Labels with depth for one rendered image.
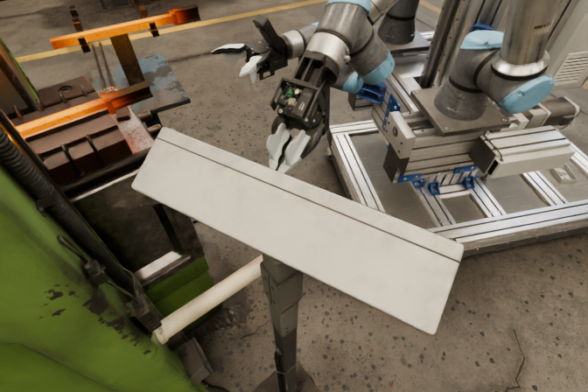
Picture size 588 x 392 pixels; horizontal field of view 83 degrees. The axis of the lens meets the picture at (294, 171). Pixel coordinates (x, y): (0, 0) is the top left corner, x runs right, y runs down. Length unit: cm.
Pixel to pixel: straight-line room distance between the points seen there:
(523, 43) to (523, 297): 123
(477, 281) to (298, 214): 152
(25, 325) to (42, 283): 8
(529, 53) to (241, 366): 135
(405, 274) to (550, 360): 150
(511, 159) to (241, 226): 100
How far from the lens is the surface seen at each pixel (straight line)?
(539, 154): 129
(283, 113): 56
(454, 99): 111
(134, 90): 87
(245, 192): 34
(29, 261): 49
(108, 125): 83
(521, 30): 89
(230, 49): 100
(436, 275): 32
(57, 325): 60
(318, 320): 153
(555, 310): 191
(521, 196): 192
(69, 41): 126
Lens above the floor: 145
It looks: 47 degrees down
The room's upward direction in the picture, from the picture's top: straight up
